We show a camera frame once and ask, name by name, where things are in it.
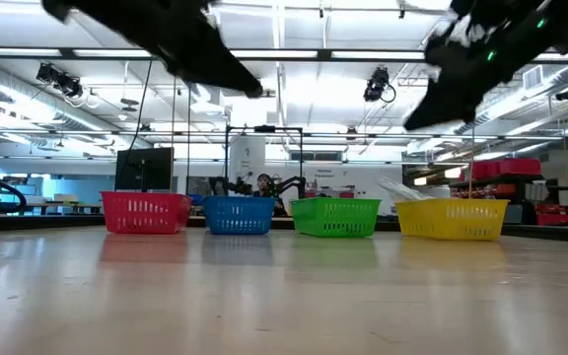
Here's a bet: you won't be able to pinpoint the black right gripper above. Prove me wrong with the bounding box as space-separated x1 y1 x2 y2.
404 0 556 132

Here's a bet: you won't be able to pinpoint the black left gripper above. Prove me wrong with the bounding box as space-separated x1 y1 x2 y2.
155 0 264 99

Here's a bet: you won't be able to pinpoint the red toothbrush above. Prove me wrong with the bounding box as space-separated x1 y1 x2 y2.
377 177 436 201

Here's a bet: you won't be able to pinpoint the red storage bins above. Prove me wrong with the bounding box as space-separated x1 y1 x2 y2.
470 157 542 181

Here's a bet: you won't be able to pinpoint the black overhead light bar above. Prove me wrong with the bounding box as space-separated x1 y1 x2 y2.
0 46 568 64

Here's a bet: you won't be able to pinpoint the yellow plastic basket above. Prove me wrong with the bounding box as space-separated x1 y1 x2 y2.
394 197 511 243

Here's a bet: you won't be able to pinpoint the black shelf rack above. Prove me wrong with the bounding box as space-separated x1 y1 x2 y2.
449 173 568 227

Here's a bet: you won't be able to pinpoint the person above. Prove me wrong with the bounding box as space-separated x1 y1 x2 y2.
255 173 275 198

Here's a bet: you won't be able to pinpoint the black monitor screen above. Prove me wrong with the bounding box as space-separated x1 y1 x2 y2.
114 146 176 193

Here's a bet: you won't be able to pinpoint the blue plastic basket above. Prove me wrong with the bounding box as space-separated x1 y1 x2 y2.
202 194 278 236

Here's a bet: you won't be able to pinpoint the black ceiling spotlight cluster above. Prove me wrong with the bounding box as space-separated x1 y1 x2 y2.
35 62 86 99

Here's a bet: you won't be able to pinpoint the red plastic basket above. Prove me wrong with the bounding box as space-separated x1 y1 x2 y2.
100 190 194 236

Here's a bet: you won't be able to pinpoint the green plastic basket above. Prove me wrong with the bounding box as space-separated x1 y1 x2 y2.
289 197 383 239

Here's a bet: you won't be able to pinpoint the black background rig frame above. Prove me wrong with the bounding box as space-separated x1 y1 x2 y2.
223 124 306 198

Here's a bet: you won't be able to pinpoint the black overhead camera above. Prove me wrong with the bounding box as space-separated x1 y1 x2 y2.
362 66 396 104

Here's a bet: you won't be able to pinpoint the silver ventilation duct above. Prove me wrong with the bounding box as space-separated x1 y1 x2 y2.
0 58 137 149

